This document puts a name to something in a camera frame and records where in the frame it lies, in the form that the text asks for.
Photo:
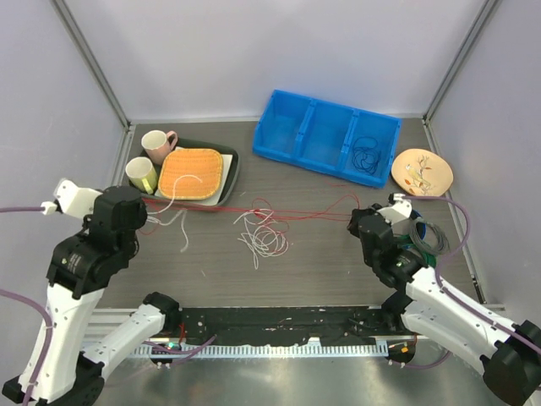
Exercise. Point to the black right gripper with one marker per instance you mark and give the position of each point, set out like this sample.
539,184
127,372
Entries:
354,226

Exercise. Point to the pink ceramic mug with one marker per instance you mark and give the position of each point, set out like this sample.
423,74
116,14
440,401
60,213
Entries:
159,144

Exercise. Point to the aluminium frame post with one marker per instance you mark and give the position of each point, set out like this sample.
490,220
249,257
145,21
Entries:
78,38
483,17

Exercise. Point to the blue three-compartment plastic bin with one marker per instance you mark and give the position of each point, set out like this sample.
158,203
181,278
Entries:
329,138

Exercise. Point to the slotted cable duct rail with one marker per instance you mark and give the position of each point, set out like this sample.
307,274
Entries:
310,350

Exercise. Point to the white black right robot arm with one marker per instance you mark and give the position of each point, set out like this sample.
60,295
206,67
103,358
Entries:
504,353

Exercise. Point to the aluminium frame post right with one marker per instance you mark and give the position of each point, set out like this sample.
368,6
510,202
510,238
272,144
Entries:
483,17

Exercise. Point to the orange woven mat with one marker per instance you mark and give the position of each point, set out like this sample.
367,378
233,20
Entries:
191,173

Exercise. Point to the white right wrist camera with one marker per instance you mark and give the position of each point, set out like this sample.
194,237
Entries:
398,209

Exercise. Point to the dark green plastic tray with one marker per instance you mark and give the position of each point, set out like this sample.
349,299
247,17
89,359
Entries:
197,172

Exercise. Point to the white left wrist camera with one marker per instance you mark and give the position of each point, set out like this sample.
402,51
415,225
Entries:
71,200

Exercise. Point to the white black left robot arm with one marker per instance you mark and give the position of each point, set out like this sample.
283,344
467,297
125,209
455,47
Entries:
60,371

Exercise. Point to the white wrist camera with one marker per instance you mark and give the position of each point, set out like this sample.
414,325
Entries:
398,209
71,200

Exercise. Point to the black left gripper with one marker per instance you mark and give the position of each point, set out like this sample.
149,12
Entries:
88,221

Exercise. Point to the yellow green ceramic mug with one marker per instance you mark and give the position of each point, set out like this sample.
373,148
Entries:
142,174

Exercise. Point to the beige decorated ceramic plate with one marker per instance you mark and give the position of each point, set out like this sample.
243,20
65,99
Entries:
422,173

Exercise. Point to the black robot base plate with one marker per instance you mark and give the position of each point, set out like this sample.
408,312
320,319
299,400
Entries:
287,326

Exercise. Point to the aluminium frame post left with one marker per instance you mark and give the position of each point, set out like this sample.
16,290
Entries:
78,38

